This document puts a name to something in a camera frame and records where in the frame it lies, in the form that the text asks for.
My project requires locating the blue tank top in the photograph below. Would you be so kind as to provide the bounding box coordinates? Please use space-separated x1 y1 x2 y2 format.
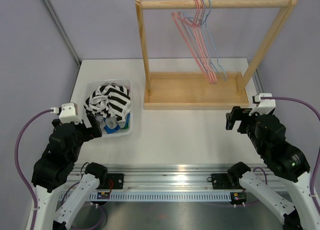
103 113 131 134

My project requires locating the grey tank top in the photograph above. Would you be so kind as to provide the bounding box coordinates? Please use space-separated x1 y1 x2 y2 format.
95 115 127 129

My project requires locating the black white striped top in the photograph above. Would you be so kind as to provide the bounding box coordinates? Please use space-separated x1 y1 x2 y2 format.
83 83 132 122

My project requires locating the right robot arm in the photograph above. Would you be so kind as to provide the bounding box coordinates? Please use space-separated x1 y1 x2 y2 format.
225 106 320 229

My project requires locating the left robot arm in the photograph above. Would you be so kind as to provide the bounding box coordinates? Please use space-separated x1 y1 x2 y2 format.
30 114 108 229

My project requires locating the clear plastic basket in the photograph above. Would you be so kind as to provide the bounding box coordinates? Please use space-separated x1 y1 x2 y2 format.
83 79 133 137

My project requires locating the wooden clothes rack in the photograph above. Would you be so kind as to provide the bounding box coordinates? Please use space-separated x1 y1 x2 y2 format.
135 0 298 110

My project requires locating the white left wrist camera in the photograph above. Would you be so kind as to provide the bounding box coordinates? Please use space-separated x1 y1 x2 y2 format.
50 102 83 125

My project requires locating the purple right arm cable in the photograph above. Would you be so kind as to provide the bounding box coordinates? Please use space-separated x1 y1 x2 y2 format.
253 96 320 215

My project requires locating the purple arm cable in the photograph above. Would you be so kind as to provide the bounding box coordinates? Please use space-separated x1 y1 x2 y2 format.
253 96 320 215
14 109 106 230

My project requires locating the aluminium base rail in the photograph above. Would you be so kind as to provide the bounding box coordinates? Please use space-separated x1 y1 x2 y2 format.
57 163 283 193

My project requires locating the white slotted cable duct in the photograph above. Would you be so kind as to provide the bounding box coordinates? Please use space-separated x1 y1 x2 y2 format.
88 192 231 202

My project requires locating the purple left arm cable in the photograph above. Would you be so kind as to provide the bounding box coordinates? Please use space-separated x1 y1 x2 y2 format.
14 109 106 230

